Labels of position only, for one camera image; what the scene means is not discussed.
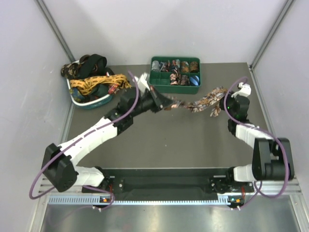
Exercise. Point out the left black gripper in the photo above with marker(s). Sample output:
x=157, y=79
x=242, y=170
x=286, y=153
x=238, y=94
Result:
x=159, y=101

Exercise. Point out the brown floral tie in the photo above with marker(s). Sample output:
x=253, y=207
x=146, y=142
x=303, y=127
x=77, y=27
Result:
x=211, y=99

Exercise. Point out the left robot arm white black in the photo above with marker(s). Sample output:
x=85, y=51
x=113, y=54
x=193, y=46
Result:
x=60, y=162

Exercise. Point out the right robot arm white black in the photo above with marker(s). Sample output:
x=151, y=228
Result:
x=272, y=158

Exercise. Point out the pink floral rolled tie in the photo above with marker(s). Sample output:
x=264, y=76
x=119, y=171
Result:
x=174, y=79

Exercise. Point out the green compartment tray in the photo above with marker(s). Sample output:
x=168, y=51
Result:
x=179, y=75

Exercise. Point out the brown pink rolled tie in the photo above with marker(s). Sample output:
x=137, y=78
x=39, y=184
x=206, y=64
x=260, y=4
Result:
x=184, y=80

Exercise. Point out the grey rolled tie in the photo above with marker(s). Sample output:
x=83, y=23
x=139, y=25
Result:
x=155, y=66

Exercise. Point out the dark red rolled tie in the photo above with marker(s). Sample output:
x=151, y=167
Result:
x=164, y=66

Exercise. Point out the blue striped rolled tie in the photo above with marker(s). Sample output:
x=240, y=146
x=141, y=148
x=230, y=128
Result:
x=194, y=80

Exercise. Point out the teal floral rolled tie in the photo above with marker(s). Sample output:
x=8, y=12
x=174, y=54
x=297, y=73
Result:
x=175, y=65

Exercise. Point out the dark brown rolled tie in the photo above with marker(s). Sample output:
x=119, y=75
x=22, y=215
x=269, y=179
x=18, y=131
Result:
x=194, y=67

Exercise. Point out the red patterned tie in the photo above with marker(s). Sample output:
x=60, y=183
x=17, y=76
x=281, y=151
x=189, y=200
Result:
x=113, y=89

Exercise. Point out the white teal basket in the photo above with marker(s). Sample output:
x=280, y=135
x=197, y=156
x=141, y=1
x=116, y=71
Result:
x=98, y=97

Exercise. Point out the black tie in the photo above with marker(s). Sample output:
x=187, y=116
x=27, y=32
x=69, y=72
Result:
x=93, y=65

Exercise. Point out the yellow patterned tie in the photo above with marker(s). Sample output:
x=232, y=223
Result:
x=85, y=86

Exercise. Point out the green patterned tie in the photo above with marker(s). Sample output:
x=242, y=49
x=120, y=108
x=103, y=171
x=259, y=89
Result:
x=76, y=95

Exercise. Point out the dark floral tie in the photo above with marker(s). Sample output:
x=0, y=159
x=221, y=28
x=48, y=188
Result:
x=69, y=71

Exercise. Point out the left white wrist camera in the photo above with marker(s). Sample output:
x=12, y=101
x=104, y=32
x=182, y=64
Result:
x=143, y=82

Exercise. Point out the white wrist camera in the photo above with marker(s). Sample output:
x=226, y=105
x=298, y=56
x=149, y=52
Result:
x=243, y=90
x=143, y=82

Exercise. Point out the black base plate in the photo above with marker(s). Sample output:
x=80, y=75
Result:
x=171, y=183

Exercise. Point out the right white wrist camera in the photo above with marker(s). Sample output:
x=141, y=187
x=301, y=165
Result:
x=243, y=90

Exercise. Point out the left aluminium frame post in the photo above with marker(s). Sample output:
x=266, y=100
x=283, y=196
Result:
x=55, y=29

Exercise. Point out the aluminium frame post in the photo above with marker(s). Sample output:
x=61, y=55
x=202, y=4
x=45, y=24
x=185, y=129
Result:
x=55, y=29
x=272, y=32

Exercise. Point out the grey slotted cable duct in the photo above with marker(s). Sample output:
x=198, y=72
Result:
x=105, y=200

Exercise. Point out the aluminium front rail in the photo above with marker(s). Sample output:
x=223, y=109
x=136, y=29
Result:
x=268, y=188

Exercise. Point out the right aluminium frame post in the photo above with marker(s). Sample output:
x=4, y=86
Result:
x=272, y=32

